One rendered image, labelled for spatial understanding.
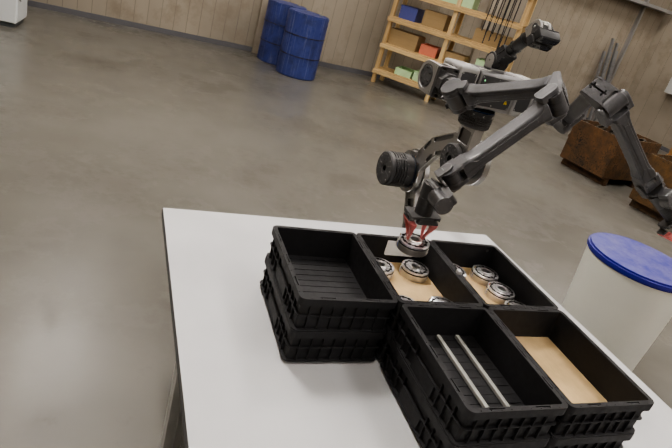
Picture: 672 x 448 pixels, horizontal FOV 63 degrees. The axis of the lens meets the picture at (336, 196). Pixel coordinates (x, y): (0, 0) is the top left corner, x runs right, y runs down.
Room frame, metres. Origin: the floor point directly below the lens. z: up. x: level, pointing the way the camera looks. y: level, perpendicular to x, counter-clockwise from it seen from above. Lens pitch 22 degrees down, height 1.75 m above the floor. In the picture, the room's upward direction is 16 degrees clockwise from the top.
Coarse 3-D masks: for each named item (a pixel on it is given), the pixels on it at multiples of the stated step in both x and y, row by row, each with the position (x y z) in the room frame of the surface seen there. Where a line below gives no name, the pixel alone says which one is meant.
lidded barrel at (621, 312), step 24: (600, 240) 2.98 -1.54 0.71; (624, 240) 3.10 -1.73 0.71; (600, 264) 2.77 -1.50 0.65; (624, 264) 2.71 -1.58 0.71; (648, 264) 2.82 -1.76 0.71; (576, 288) 2.86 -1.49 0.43; (600, 288) 2.72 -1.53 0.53; (624, 288) 2.65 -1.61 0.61; (648, 288) 2.61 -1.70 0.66; (576, 312) 2.79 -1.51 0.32; (600, 312) 2.69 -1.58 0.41; (624, 312) 2.63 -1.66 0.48; (648, 312) 2.62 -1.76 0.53; (600, 336) 2.66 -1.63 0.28; (624, 336) 2.63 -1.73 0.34; (648, 336) 2.65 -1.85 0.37; (624, 360) 2.64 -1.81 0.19
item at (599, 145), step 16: (576, 128) 7.72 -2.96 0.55; (592, 128) 7.53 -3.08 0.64; (608, 128) 8.19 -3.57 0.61; (576, 144) 7.63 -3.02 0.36; (592, 144) 7.44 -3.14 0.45; (608, 144) 7.26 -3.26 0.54; (656, 144) 7.59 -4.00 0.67; (576, 160) 7.54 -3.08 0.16; (592, 160) 7.35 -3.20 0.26; (608, 160) 7.18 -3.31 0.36; (624, 160) 7.30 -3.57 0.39; (592, 176) 7.37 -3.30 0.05; (608, 176) 7.21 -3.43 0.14; (624, 176) 7.40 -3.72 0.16
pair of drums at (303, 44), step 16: (272, 0) 8.90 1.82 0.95; (272, 16) 8.83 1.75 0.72; (288, 16) 8.41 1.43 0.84; (304, 16) 8.24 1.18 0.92; (320, 16) 8.54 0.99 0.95; (272, 32) 8.81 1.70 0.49; (288, 32) 8.31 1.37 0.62; (304, 32) 8.24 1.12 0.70; (320, 32) 8.36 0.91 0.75; (272, 48) 8.80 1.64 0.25; (288, 48) 8.28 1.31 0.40; (304, 48) 8.25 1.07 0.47; (320, 48) 8.46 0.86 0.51; (272, 64) 8.81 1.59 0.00; (288, 64) 8.26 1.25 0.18; (304, 64) 8.27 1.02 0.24
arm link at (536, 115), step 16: (544, 96) 1.64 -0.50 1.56; (528, 112) 1.65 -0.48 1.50; (544, 112) 1.64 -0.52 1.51; (512, 128) 1.62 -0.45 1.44; (528, 128) 1.62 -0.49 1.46; (480, 144) 1.62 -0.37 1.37; (496, 144) 1.59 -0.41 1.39; (512, 144) 1.61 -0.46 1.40; (464, 160) 1.57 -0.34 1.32; (480, 160) 1.57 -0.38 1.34; (448, 176) 1.54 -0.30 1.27; (464, 176) 1.58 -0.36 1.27
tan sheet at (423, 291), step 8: (392, 264) 1.75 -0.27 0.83; (400, 264) 1.76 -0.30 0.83; (392, 280) 1.63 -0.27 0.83; (400, 280) 1.65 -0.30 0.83; (408, 280) 1.66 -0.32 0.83; (400, 288) 1.60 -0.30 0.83; (408, 288) 1.61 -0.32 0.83; (416, 288) 1.63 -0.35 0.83; (424, 288) 1.64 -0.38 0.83; (432, 288) 1.66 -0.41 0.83; (408, 296) 1.56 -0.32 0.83; (416, 296) 1.57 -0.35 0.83; (424, 296) 1.59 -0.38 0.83
